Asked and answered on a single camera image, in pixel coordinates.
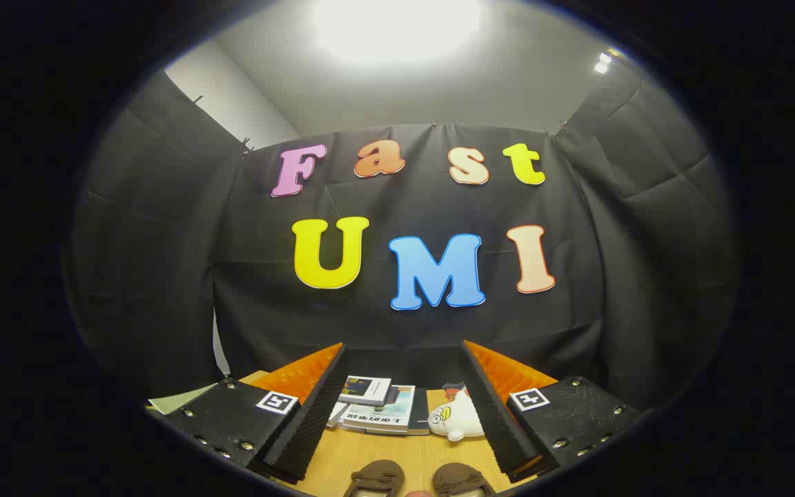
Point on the large ceiling light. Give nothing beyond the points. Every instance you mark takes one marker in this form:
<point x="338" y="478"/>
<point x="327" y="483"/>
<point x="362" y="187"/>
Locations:
<point x="397" y="27"/>

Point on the penguin plush toy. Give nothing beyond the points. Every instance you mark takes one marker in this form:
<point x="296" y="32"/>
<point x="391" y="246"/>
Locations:
<point x="454" y="391"/>

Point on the pale green fabric storage box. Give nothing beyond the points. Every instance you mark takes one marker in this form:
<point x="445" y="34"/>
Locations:
<point x="180" y="398"/>

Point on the light blue cover book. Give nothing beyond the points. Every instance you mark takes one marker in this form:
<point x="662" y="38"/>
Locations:
<point x="384" y="413"/>

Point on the black book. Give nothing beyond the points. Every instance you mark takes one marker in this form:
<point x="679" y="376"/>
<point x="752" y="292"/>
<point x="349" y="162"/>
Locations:
<point x="419" y="414"/>

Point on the brown fuzzy shoe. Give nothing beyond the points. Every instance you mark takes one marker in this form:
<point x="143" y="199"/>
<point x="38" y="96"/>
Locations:
<point x="463" y="479"/>
<point x="373" y="478"/>

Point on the dark blue cover book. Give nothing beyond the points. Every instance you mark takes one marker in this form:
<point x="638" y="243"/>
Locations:
<point x="365" y="390"/>

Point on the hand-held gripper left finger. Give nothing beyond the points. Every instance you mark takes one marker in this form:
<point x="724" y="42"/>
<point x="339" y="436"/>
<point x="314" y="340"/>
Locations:
<point x="315" y="421"/>

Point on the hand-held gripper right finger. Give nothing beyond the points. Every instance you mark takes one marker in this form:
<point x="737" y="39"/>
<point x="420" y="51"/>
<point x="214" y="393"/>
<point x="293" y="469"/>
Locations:
<point x="497" y="421"/>

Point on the small ceiling spot lamp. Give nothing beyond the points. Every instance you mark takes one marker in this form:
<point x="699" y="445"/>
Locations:
<point x="602" y="63"/>

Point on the white cover book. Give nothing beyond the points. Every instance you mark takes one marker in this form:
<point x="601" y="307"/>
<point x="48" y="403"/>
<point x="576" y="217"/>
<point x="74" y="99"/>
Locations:
<point x="336" y="414"/>

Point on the white plush toy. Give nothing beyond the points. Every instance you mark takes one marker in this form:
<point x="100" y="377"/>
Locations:
<point x="458" y="420"/>

